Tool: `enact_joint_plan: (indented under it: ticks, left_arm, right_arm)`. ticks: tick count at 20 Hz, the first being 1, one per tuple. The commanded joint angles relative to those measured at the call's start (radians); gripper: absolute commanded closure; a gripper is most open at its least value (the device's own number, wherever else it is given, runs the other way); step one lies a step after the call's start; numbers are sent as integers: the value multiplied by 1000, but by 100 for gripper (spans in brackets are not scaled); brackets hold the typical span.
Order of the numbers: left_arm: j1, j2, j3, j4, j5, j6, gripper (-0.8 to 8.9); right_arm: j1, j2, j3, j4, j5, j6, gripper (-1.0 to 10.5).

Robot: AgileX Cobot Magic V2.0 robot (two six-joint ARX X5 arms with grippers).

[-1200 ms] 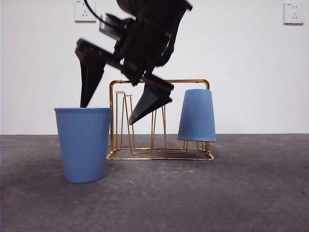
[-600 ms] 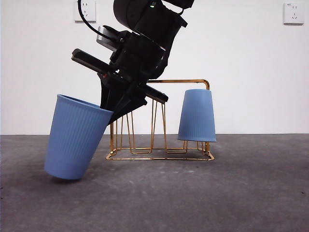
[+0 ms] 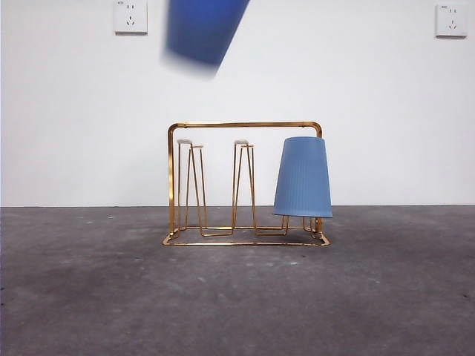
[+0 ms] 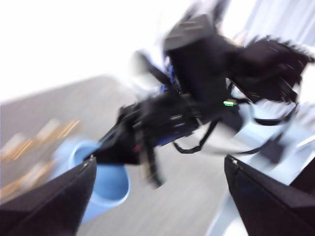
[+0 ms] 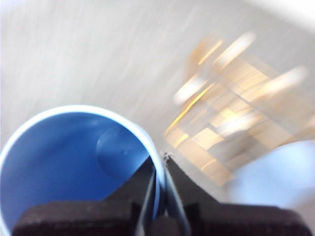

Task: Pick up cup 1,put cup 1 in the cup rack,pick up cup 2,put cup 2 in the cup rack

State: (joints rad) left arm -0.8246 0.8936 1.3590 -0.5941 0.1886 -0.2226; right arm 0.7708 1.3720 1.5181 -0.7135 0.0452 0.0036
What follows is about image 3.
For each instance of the blue ribbed plastic cup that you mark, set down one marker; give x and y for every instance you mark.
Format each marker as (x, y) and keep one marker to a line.
(302, 178)
(204, 33)

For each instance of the white wall socket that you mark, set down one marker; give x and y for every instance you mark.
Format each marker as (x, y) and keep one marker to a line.
(130, 18)
(451, 21)

